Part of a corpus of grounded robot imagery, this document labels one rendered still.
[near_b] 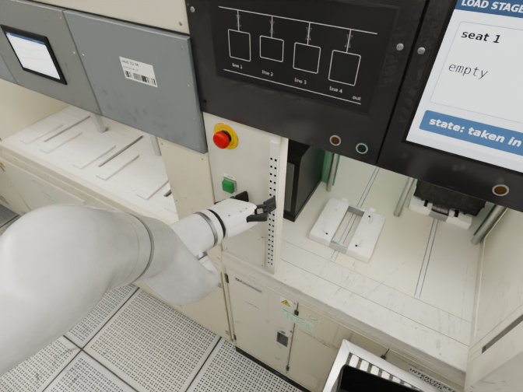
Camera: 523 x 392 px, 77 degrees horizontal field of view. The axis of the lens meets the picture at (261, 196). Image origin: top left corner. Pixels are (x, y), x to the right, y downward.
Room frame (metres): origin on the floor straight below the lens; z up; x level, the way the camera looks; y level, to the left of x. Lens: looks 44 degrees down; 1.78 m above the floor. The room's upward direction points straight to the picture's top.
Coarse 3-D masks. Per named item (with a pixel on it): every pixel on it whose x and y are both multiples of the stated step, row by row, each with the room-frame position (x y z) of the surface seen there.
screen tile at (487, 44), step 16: (464, 32) 0.44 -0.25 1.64; (480, 32) 0.43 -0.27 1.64; (496, 32) 0.42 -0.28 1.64; (512, 32) 0.41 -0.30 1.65; (464, 48) 0.43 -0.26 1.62; (480, 48) 0.42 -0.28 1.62; (496, 48) 0.42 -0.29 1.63; (512, 48) 0.41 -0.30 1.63; (496, 64) 0.41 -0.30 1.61; (512, 64) 0.40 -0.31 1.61; (448, 80) 0.43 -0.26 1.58; (464, 80) 0.42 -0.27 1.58; (432, 96) 0.44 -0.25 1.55; (448, 96) 0.43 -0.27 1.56; (464, 96) 0.42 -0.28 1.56; (480, 96) 0.41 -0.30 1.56; (496, 96) 0.40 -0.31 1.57; (512, 96) 0.39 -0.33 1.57; (480, 112) 0.41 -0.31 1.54; (496, 112) 0.40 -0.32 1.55; (512, 112) 0.39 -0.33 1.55
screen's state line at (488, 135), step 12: (432, 120) 0.43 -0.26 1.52; (444, 120) 0.43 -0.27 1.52; (456, 120) 0.42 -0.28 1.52; (468, 120) 0.41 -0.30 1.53; (444, 132) 0.42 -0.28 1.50; (456, 132) 0.42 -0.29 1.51; (468, 132) 0.41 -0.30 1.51; (480, 132) 0.40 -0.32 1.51; (492, 132) 0.39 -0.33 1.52; (504, 132) 0.39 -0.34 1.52; (516, 132) 0.38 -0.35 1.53; (480, 144) 0.40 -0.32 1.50; (492, 144) 0.39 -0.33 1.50; (504, 144) 0.38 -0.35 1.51; (516, 144) 0.38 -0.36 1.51
